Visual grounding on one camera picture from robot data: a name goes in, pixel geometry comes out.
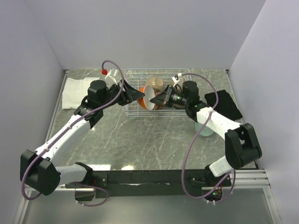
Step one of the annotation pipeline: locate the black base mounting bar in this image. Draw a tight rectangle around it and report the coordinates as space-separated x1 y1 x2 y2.
65 169 225 199

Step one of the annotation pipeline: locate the red floral bowl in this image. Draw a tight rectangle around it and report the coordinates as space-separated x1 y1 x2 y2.
154 92 165 110

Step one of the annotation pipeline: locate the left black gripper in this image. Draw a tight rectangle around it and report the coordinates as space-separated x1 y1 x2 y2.
99 78 144 109

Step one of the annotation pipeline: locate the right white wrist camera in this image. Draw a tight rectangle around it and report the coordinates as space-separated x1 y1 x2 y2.
171 73 185 87

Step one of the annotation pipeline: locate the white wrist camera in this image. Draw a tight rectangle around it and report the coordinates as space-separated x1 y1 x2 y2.
171 73 185 87
101 68 118 85

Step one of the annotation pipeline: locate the aluminium frame rail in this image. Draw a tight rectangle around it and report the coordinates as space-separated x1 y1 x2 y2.
227 69 282 224

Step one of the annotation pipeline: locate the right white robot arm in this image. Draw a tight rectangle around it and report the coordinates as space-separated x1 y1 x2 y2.
150 81 262 186

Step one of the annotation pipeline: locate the light blue ribbed bowl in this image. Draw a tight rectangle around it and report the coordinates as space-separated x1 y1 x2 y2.
194 122 214 138

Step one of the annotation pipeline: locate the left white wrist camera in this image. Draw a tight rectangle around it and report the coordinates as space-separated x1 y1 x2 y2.
101 68 118 85

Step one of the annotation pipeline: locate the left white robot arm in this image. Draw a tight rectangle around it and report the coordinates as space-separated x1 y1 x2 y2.
20 79 145 196

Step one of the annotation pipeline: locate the black folded cloth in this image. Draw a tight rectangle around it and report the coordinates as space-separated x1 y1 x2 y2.
215 90 243 121

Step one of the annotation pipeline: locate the white wire dish rack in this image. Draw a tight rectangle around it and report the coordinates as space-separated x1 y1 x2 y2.
123 68 191 118

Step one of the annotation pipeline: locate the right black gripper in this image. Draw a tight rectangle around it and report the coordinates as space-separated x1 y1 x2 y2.
151 85 189 108

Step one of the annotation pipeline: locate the white folded cloth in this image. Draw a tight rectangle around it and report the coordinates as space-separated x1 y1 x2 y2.
62 77 100 109

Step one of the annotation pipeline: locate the black patterned bowl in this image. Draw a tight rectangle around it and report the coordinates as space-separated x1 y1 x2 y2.
173 104 185 110

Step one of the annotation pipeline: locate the plain beige bowl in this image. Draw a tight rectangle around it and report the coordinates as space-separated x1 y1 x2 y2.
169 78 186 89

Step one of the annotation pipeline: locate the beige floral bowl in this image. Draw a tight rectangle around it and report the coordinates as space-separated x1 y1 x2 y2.
146 77 164 92

